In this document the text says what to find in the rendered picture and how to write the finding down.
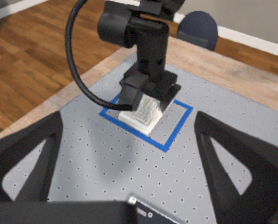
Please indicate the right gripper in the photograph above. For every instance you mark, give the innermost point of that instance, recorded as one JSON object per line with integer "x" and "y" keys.
{"x": 151, "y": 80}

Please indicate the blue tape outline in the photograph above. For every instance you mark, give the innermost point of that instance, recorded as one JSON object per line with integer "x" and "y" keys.
{"x": 147, "y": 139}

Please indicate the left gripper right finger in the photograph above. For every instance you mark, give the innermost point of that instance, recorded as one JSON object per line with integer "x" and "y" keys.
{"x": 258, "y": 204}

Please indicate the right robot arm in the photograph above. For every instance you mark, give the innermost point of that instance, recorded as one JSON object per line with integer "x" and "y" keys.
{"x": 120, "y": 24}

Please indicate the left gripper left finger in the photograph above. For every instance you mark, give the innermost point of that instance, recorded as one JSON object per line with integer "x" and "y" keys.
{"x": 16, "y": 146}

